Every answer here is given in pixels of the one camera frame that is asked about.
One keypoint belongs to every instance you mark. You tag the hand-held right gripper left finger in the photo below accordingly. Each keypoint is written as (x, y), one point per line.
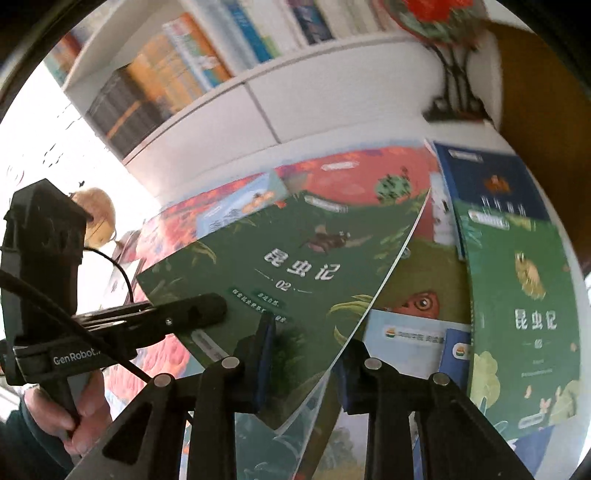
(267, 364)

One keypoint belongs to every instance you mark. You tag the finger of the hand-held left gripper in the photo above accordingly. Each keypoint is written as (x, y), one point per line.
(184, 314)

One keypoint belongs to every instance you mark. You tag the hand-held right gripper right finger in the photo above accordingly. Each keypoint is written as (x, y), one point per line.
(348, 387)

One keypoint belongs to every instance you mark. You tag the white book with running rabbit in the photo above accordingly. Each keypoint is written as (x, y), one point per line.
(401, 337)

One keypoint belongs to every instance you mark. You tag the dark green insect book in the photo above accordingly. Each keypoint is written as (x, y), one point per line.
(277, 258)

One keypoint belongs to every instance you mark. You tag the light blue poetry book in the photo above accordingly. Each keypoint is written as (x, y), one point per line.
(231, 207)

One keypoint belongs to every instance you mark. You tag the olive book with red fish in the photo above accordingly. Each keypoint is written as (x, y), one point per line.
(429, 272)

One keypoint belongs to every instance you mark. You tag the light green frog book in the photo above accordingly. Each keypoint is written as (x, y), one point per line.
(508, 300)

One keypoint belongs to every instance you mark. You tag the white book with figure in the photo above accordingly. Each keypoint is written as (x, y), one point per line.
(443, 217)

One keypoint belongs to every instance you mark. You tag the orange-red poet book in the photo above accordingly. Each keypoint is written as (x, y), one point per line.
(351, 180)

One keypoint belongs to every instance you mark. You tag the navy storybook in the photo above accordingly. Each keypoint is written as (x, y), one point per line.
(489, 184)

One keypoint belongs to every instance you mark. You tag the person's left forearm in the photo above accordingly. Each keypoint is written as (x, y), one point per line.
(23, 450)

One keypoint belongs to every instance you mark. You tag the person's left hand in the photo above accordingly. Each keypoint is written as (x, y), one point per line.
(94, 408)

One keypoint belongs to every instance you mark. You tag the beige desk globe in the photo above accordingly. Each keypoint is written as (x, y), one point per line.
(99, 217)

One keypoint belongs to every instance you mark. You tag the orange floral quilted mat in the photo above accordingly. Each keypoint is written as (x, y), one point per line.
(157, 228)

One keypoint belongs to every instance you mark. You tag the row of black hardbacks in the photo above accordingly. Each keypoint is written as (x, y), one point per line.
(129, 110)

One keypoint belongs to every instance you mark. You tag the row of colourful thin volumes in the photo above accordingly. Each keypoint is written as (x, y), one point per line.
(62, 60)

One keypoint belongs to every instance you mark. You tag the white bookshelf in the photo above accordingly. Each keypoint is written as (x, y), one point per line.
(323, 106)

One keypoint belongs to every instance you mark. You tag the row of white spines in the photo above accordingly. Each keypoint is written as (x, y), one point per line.
(258, 27)

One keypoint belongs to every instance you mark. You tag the brown wooden cabinet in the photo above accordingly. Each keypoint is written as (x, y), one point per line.
(531, 92)

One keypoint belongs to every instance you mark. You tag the round floral fan on stand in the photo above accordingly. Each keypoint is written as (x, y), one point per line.
(434, 18)

